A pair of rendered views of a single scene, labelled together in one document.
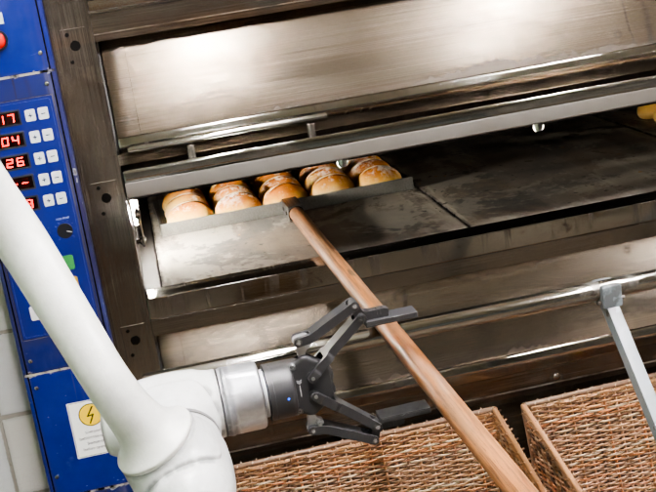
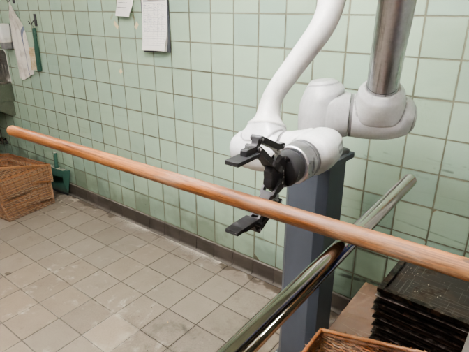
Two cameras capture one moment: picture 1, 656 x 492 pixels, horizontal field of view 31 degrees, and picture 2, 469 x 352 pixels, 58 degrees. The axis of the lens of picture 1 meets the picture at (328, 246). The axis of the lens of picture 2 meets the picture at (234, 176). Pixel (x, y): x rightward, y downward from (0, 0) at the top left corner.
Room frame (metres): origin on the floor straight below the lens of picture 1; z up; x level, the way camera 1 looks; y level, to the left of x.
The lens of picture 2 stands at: (2.00, -0.58, 1.52)
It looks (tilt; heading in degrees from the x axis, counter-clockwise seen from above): 22 degrees down; 136
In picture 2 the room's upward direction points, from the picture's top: straight up
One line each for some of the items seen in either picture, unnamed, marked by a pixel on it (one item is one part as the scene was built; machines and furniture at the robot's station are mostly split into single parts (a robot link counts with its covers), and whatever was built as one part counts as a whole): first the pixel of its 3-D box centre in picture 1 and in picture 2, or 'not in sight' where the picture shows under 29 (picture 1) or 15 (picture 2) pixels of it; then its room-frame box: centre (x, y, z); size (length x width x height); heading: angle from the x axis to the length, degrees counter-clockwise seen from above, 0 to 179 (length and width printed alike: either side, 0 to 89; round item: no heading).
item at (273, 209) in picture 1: (275, 189); not in sight; (2.66, 0.10, 1.20); 0.55 x 0.36 x 0.03; 99
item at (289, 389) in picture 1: (298, 386); (279, 172); (1.47, 0.07, 1.19); 0.09 x 0.07 x 0.08; 99
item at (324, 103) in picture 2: not in sight; (323, 109); (1.14, 0.71, 1.17); 0.18 x 0.16 x 0.22; 30
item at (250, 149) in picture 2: (367, 307); (251, 145); (1.49, -0.04, 1.28); 0.05 x 0.01 x 0.03; 99
